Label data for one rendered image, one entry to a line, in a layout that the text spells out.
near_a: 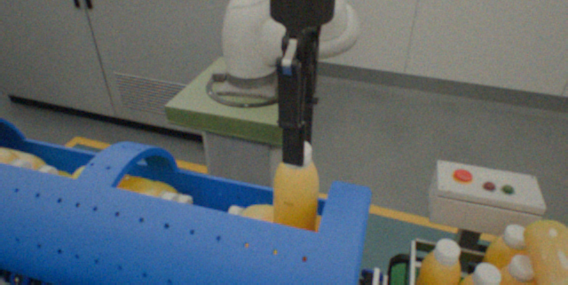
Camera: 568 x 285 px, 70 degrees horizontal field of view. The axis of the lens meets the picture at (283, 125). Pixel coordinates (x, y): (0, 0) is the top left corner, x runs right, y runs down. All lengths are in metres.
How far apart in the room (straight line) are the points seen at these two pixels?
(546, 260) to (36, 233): 0.80
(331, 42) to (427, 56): 2.33
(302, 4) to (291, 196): 0.28
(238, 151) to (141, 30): 1.50
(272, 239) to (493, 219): 0.52
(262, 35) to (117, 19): 1.66
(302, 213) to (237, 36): 0.65
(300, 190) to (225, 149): 0.72
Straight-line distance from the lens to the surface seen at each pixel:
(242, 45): 1.15
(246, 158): 1.27
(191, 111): 1.18
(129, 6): 2.61
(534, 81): 3.61
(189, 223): 0.64
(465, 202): 0.92
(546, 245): 0.79
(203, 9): 2.33
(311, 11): 0.45
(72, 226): 0.73
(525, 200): 0.95
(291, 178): 0.58
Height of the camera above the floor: 1.67
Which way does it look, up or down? 34 degrees down
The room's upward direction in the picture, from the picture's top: straight up
